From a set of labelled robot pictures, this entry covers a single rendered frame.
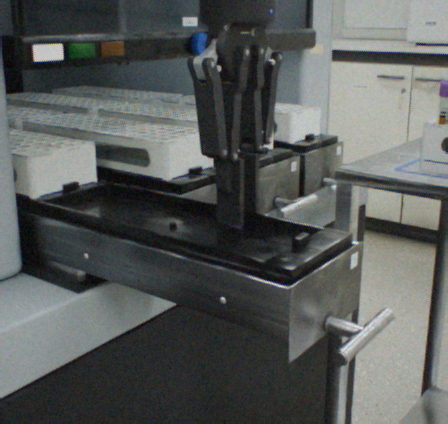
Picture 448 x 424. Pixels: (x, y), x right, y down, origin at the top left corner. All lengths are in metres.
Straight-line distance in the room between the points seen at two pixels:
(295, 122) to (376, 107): 2.00
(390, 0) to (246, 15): 3.09
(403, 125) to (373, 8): 0.94
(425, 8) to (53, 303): 2.48
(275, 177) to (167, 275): 0.39
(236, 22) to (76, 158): 0.28
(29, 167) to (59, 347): 0.20
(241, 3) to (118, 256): 0.27
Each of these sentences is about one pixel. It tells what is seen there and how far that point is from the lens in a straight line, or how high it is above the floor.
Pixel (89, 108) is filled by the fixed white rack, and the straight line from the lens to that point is 1.12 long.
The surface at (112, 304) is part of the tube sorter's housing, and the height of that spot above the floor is 0.71.
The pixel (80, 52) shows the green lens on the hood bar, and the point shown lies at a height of 0.98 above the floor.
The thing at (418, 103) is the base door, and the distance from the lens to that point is 2.95.
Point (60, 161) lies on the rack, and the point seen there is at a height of 0.85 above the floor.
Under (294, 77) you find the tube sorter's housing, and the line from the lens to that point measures 1.17.
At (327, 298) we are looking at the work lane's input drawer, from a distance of 0.57.
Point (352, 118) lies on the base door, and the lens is 3.08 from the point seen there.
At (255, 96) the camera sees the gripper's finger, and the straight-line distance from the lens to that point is 0.64.
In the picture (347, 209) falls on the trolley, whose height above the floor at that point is 0.77.
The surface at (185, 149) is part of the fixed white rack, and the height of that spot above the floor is 0.85.
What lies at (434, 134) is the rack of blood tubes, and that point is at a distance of 0.86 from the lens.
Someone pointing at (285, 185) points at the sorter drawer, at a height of 0.77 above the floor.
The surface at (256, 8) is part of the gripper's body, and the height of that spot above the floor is 1.02.
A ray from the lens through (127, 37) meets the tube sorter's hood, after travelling 0.77.
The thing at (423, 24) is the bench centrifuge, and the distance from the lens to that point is 2.94.
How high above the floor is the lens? 1.01
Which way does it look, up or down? 16 degrees down
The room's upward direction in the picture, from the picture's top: straight up
